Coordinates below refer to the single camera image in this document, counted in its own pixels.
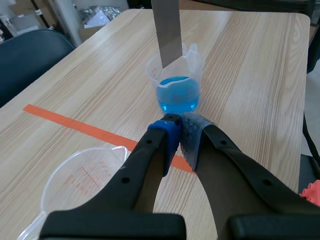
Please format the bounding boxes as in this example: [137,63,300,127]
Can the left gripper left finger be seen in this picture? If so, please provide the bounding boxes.
[39,113,187,240]

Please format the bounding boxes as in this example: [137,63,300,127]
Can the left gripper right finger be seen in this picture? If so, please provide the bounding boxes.
[179,113,320,240]

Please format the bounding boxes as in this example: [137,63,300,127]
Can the grey metal plate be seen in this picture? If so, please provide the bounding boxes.
[151,0,183,69]

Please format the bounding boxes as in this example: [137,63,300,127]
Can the empty clear plastic beaker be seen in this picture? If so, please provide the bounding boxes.
[16,145,131,240]

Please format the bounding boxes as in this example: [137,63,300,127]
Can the clear beaker with blue liquid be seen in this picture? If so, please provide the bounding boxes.
[145,42,205,114]

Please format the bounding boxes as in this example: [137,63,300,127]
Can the toy brick block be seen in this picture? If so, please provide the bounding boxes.
[298,179,320,207]

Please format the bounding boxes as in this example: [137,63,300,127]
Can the brown cardboard box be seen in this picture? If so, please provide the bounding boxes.
[79,24,107,43]

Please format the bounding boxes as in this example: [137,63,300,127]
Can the dark blue chair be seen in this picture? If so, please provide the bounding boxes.
[0,28,76,109]

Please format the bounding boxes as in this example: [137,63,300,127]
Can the silver plastic bag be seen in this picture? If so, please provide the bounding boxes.
[79,5,122,26]

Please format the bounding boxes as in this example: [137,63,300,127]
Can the black cable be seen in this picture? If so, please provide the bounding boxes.
[302,111,320,161]

